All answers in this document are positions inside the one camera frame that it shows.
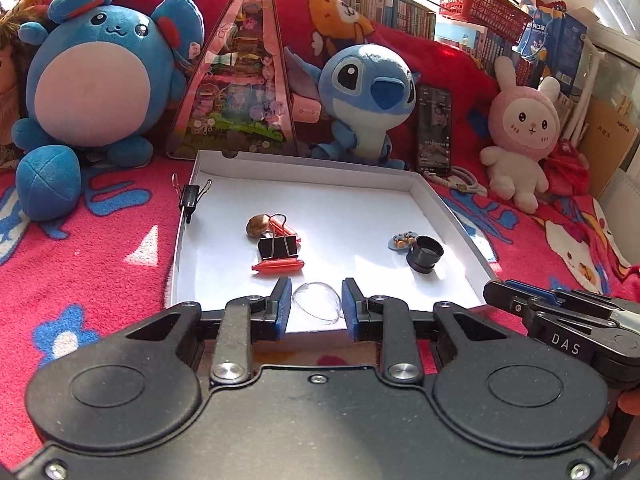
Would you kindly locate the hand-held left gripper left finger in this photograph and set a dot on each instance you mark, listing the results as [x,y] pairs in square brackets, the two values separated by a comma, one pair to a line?
[284,310]

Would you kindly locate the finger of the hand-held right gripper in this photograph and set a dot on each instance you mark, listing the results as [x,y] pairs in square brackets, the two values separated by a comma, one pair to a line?
[540,290]
[505,300]

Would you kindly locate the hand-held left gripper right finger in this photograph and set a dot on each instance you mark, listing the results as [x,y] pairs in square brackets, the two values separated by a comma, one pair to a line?
[349,312]

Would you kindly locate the clear plastic capsule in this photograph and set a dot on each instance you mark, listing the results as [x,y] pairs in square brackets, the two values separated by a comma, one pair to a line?
[320,305]

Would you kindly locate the small red plastic piece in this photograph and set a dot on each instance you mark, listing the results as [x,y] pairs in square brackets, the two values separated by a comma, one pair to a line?
[277,266]

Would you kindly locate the black round cap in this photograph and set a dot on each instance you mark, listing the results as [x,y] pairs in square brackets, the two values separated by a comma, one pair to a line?
[422,260]

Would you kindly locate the white cardboard box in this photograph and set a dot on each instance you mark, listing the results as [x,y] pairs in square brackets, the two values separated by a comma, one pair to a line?
[350,210]

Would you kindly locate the miniature food plate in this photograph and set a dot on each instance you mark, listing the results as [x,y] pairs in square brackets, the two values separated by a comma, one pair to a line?
[401,242]

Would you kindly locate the white panel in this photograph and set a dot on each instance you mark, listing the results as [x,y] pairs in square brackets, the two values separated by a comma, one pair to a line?
[625,205]

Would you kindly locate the crumpled red cloth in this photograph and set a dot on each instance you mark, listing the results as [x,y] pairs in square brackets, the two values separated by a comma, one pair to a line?
[565,165]

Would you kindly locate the small black binder clip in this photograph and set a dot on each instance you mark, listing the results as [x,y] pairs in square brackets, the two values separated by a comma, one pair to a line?
[189,197]

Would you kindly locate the pink bunny plush toy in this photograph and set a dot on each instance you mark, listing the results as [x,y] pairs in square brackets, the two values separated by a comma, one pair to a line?
[522,125]

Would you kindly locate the brown cardboard box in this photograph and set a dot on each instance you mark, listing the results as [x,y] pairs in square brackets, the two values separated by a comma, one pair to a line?
[610,130]

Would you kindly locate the black smartphone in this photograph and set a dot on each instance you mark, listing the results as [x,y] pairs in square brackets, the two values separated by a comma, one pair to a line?
[435,130]

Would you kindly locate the pink cartoon printed blanket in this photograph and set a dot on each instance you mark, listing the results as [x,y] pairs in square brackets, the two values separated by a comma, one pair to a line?
[100,270]

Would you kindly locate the small pink box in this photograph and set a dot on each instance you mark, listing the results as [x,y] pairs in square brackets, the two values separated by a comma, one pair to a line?
[305,107]

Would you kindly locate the big-eared blue plush toy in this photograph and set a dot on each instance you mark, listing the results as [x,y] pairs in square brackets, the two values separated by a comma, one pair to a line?
[360,90]

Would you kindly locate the triangular diorama house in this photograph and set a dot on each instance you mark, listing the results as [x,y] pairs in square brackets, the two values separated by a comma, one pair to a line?
[240,85]

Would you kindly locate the red bear printed blanket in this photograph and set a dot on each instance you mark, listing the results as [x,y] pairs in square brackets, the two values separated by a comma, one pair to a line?
[450,65]

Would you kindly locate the blue packages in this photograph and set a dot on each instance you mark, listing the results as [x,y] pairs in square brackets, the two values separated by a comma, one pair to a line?
[550,40]

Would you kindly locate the red plastic basket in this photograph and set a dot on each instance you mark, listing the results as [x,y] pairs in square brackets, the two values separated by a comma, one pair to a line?
[480,5]

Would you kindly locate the row of books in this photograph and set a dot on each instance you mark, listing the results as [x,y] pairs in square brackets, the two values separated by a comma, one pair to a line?
[395,10]

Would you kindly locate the round blue plush toy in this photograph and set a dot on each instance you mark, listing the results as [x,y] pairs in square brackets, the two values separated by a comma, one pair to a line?
[95,60]

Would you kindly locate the brown-haired doll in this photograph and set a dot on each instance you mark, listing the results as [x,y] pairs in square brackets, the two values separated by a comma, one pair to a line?
[7,75]

